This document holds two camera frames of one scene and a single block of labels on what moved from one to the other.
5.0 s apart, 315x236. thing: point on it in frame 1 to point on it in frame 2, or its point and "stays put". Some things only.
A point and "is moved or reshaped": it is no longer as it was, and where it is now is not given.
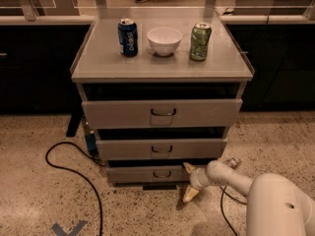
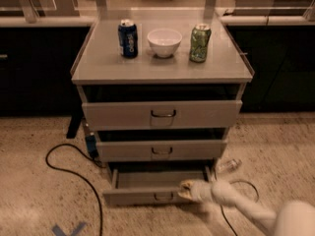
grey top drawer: x=161 y=112 stays put
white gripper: x=196 y=180 to x=201 y=192
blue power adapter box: x=92 y=144 stays put
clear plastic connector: x=233 y=162 stays put
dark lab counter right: x=280 y=49 stays put
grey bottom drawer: x=148 y=174 is moved or reshaped
